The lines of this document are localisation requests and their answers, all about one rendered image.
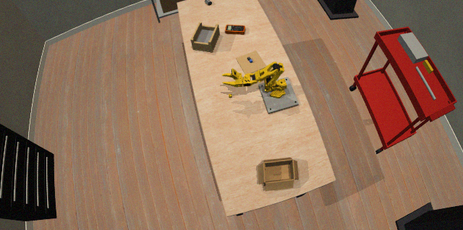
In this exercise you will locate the orange digital multimeter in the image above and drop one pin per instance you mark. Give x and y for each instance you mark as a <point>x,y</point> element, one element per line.
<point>235,29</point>

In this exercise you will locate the tan flat mat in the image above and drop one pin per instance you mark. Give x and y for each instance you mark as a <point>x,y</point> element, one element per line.
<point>247,67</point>

